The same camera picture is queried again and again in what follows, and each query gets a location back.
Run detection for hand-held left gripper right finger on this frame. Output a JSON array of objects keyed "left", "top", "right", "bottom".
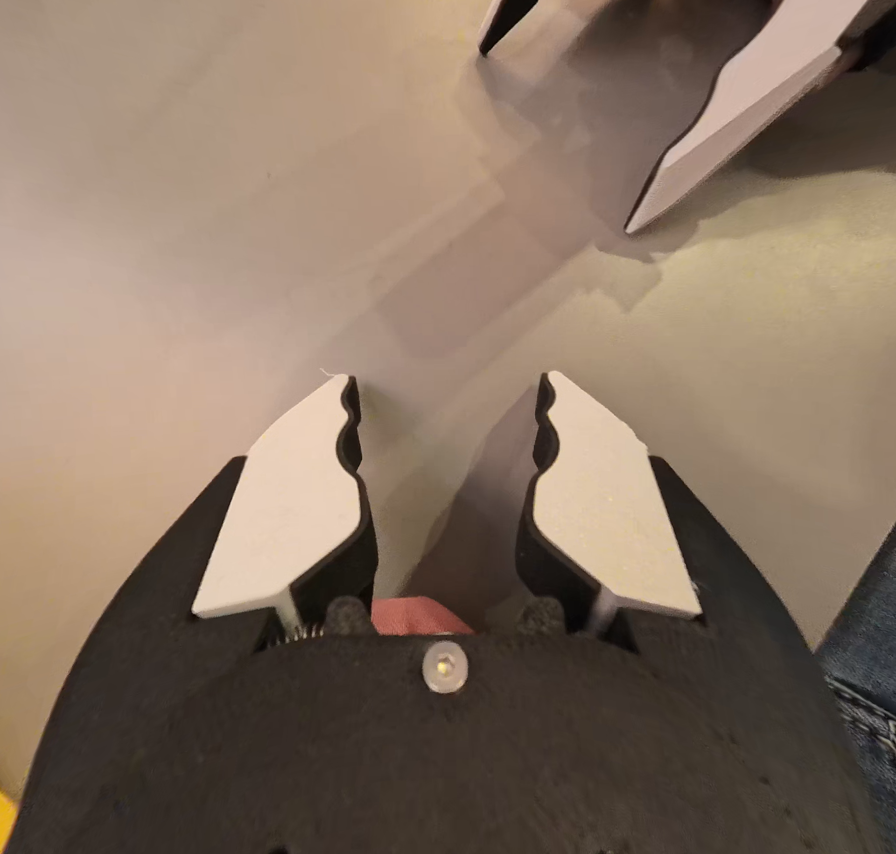
[{"left": 515, "top": 369, "right": 705, "bottom": 636}]

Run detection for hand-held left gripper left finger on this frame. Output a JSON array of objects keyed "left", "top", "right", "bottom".
[{"left": 189, "top": 374, "right": 380, "bottom": 636}]

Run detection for person's blue jeans legs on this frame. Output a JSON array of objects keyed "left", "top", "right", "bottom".
[{"left": 814, "top": 518, "right": 896, "bottom": 854}]

